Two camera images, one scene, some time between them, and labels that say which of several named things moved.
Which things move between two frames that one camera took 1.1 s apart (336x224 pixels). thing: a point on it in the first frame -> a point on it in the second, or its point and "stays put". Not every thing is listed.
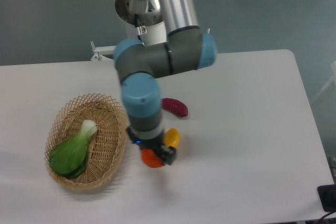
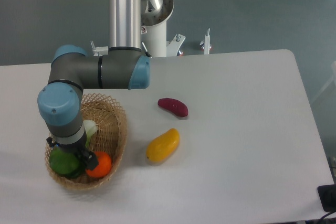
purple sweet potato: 175,106 stays put
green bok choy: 70,160 stays put
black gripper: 154,144 -> 88,158
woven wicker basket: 106,145 stays put
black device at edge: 327,194 stays put
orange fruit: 150,159 -> 103,168
